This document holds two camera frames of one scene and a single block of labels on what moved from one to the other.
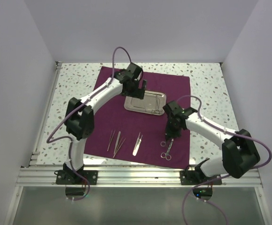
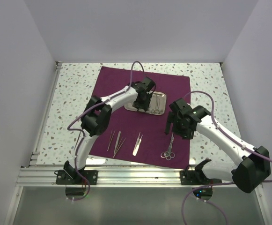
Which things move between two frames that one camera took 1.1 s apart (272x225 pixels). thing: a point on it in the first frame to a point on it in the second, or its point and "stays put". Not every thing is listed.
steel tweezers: [116, 149] stays put
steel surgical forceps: [111, 137] stays put
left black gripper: [138, 93] to [144, 106]
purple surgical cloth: [139, 137] stays put
